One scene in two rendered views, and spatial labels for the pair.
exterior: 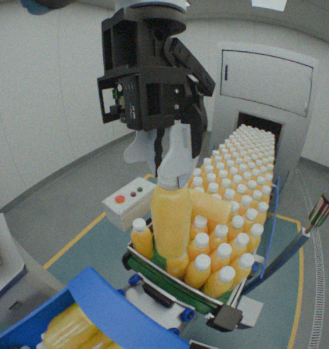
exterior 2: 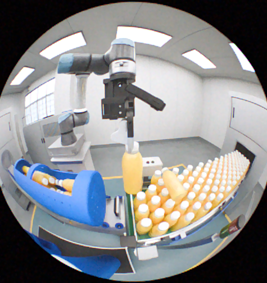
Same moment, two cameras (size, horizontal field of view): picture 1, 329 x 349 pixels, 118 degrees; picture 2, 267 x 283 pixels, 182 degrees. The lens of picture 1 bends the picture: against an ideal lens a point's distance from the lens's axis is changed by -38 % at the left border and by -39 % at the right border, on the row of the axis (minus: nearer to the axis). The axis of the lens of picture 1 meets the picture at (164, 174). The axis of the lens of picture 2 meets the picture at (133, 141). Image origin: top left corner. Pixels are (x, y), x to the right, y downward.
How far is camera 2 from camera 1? 0.20 m
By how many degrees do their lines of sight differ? 43
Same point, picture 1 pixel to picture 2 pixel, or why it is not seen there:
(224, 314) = (128, 238)
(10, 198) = (106, 142)
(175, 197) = (127, 156)
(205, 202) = (171, 182)
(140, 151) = not seen: hidden behind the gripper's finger
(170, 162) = (116, 135)
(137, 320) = (83, 188)
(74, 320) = not seen: hidden behind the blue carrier
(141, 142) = not seen: hidden behind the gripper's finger
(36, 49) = (137, 78)
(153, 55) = (117, 92)
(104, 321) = (77, 180)
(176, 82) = (118, 103)
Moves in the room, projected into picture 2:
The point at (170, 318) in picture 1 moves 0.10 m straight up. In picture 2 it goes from (113, 221) to (110, 216)
